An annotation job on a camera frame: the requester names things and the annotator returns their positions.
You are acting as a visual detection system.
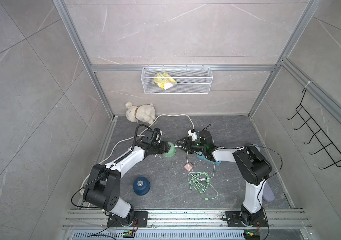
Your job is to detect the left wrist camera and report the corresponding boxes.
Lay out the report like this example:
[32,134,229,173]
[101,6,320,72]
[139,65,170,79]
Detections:
[145,128,162,144]

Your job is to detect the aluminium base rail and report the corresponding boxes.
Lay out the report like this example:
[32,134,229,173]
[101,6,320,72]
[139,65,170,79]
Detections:
[58,209,318,240]

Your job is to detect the white plush teddy bear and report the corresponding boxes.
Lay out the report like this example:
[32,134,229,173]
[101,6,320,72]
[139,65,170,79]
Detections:
[125,102,156,125]

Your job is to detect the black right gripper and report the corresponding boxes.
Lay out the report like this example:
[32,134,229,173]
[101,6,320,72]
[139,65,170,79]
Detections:
[176,137,206,155]

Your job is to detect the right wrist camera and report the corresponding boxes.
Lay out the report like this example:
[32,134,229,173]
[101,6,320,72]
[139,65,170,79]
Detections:
[188,129,199,142]

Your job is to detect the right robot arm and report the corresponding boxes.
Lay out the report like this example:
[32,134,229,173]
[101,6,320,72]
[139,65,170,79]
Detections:
[175,129,272,227]

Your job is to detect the white wire wall basket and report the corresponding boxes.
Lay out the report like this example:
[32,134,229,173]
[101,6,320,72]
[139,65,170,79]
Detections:
[141,67,213,95]

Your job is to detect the teal power strip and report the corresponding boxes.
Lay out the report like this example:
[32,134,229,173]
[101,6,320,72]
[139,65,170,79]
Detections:
[196,152,222,166]

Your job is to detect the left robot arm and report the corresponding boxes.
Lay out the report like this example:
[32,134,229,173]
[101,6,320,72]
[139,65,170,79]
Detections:
[81,124,169,225]

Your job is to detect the black wire hook rack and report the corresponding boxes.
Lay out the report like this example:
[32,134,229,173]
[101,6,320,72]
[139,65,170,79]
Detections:
[286,88,341,170]

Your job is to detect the thick white power cord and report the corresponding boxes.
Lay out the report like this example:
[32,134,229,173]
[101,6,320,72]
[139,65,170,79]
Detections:
[79,113,195,193]

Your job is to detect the yellow packet in basket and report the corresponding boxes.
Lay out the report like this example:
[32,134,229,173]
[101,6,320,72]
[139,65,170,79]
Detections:
[154,72,177,90]

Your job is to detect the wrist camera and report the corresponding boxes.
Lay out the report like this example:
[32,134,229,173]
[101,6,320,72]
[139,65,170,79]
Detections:
[145,128,162,144]
[188,129,199,142]

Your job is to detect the purple glasses case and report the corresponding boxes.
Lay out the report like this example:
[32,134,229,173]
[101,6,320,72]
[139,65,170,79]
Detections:
[262,182,275,203]

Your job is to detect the green USB cable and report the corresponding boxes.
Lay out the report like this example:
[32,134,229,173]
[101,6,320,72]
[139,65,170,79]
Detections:
[187,171,219,202]

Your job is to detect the pink USB charger adapter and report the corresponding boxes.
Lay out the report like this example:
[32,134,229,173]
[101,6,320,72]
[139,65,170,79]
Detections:
[184,163,193,172]

